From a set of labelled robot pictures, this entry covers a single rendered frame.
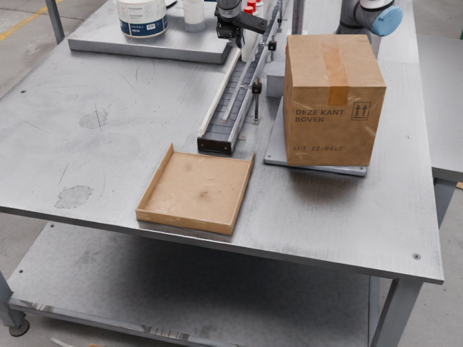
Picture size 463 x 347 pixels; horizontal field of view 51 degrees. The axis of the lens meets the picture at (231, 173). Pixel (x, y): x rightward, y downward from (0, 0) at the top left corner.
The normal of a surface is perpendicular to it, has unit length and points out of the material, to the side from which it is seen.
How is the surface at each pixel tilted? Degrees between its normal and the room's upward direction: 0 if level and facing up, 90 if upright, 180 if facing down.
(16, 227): 0
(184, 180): 0
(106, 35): 0
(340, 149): 90
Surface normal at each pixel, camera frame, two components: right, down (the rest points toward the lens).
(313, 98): -0.04, 0.66
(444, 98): -0.02, -0.75
